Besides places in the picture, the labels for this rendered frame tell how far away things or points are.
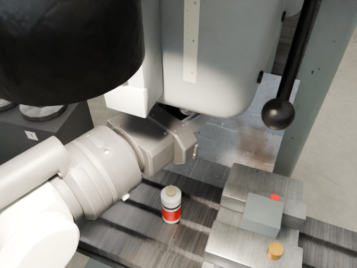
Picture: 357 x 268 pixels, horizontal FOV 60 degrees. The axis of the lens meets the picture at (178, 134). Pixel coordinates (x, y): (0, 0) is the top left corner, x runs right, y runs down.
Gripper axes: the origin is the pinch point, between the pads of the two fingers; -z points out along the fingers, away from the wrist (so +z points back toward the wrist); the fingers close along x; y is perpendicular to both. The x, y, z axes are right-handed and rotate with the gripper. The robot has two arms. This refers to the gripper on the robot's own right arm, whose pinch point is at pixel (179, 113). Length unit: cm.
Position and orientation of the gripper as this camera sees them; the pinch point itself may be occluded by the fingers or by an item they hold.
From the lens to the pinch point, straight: 43.5
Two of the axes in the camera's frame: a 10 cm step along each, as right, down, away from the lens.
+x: -7.2, -5.0, 4.8
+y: -0.1, 7.1, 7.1
